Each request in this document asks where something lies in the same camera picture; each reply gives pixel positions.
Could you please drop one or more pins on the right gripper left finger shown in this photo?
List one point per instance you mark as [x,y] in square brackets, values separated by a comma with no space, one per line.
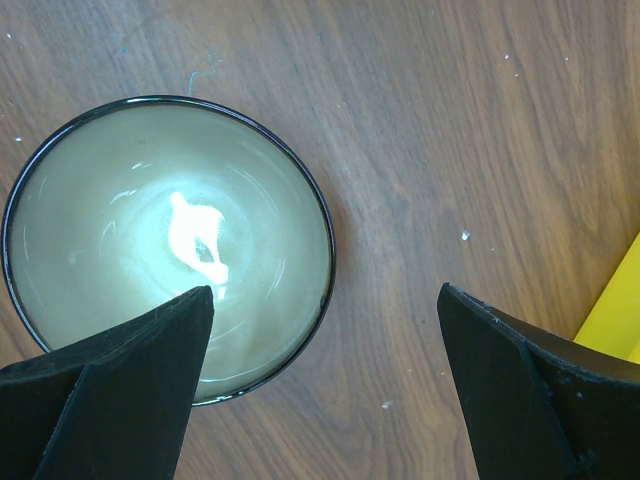
[112,406]

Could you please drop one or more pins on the yellow plastic tray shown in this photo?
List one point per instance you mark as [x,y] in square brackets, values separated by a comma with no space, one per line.
[612,326]

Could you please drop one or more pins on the black bowl beige inside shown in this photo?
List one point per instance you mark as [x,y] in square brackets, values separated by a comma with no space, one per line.
[137,201]

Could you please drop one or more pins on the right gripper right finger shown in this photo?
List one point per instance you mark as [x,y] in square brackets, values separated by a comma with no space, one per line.
[536,405]

